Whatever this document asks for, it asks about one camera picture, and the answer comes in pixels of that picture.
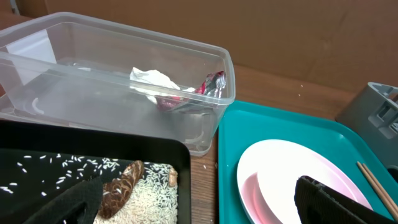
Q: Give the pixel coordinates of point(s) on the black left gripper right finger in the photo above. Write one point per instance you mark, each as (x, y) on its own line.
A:
(317, 203)

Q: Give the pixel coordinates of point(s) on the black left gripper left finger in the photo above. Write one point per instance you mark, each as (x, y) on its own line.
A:
(77, 204)

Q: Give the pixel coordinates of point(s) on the brown mushroom piece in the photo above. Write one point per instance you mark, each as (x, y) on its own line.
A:
(117, 192)

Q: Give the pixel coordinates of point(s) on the white pink bowl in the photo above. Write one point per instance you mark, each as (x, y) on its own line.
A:
(273, 193)

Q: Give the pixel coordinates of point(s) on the wooden chopstick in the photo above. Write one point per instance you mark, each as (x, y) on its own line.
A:
(377, 191)
(380, 187)

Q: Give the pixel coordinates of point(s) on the white rice pile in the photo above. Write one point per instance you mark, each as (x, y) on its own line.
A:
(154, 199)

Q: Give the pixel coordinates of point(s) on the white napkin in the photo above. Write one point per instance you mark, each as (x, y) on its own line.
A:
(155, 77)

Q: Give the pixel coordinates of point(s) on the red snack wrapper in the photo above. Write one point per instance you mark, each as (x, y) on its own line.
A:
(212, 86)

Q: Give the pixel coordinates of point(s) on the pink plate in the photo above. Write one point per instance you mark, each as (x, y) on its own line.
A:
(280, 161)

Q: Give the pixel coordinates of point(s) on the black tray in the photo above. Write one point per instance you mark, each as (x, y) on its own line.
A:
(39, 162)

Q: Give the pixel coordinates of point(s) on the grey plastic dish rack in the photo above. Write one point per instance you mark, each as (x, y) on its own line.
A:
(372, 114)

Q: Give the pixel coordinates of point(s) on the teal plastic tray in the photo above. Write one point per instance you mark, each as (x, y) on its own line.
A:
(263, 151)

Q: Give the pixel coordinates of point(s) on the clear plastic bin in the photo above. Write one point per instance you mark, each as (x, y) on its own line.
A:
(67, 69)

